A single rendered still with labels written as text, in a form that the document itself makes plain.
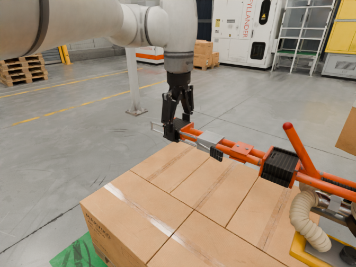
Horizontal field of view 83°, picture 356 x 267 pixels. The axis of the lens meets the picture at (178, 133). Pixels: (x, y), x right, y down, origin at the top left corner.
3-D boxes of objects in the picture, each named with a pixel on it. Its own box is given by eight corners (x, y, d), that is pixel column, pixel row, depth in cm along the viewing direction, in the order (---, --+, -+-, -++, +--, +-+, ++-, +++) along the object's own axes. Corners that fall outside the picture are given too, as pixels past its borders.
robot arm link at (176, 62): (199, 50, 60) (198, 71, 63) (176, 48, 65) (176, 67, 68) (181, 54, 54) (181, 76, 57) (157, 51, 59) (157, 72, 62)
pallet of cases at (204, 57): (219, 66, 778) (222, 41, 734) (204, 71, 709) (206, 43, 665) (194, 63, 846) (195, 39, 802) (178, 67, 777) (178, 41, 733)
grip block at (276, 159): (298, 171, 57) (304, 153, 54) (290, 191, 50) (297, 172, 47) (267, 160, 62) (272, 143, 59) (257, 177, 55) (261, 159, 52)
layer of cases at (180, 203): (305, 236, 149) (324, 196, 129) (258, 418, 81) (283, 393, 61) (177, 170, 214) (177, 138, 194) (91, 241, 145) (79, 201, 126)
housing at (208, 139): (224, 147, 68) (225, 135, 66) (214, 156, 63) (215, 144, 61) (205, 140, 72) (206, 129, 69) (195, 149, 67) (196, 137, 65)
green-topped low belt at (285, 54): (314, 73, 679) (321, 53, 648) (311, 76, 644) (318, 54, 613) (276, 68, 749) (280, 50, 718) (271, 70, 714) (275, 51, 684)
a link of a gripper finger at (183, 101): (174, 89, 67) (176, 86, 67) (183, 113, 75) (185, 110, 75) (184, 91, 64) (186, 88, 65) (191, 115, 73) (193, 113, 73)
